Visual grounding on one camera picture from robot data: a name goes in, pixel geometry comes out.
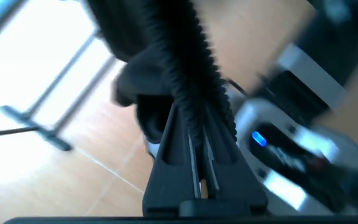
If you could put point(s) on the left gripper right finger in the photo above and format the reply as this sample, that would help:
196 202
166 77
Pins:
232 177

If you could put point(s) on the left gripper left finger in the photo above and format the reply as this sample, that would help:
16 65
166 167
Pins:
169 180

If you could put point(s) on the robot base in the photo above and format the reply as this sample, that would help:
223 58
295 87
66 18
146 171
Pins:
291 146

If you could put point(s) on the black clothes rack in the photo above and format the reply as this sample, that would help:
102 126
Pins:
36 127

